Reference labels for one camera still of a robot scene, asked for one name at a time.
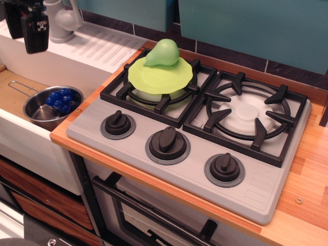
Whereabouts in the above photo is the small steel pot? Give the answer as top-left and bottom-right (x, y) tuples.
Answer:
(8, 80), (84, 131)

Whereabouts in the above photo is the light green plate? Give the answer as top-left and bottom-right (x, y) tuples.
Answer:
(128, 57), (193, 94)

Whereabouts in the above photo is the black middle stove knob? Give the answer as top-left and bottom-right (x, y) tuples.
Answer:
(145, 126), (191, 166)

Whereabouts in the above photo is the wooden drawer unit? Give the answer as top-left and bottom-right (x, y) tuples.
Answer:
(1, 156), (101, 245)

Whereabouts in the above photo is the toy oven door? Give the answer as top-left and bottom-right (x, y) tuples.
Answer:
(92, 172), (264, 245)

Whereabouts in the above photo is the black left stove knob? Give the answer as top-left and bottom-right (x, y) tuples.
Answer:
(100, 110), (136, 140)

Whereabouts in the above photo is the blue toy blueberry cluster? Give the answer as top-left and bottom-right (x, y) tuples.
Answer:
(46, 88), (73, 114)

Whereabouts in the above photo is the black right burner grate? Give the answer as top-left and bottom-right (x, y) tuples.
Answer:
(183, 71), (308, 167)

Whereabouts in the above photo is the black left burner grate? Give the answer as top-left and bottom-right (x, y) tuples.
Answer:
(100, 49), (218, 128)

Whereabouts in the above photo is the black oven door handle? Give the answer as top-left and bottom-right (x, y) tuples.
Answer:
(92, 173), (217, 245)

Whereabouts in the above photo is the grey toy faucet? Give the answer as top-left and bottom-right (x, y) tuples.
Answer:
(44, 0), (83, 44)

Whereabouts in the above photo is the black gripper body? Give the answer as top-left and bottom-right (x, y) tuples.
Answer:
(3, 0), (47, 17)

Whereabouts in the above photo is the white toy sink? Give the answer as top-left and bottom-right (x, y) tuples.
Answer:
(1, 21), (145, 195)

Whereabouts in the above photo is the black right stove knob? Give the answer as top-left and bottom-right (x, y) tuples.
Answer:
(204, 153), (245, 188)

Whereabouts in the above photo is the grey toy stove top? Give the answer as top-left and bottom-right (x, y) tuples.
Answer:
(66, 48), (313, 226)

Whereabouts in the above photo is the green toy pear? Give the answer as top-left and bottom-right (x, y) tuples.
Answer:
(143, 38), (180, 67)

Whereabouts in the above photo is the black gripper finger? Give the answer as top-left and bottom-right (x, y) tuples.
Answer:
(21, 12), (49, 54)
(5, 5), (24, 39)

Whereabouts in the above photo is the black burner grate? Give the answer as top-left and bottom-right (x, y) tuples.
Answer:
(183, 71), (308, 167)
(100, 49), (218, 128)

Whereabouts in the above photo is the black stove knob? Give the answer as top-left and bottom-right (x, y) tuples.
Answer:
(100, 110), (136, 140)
(145, 126), (191, 166)
(204, 153), (245, 188)

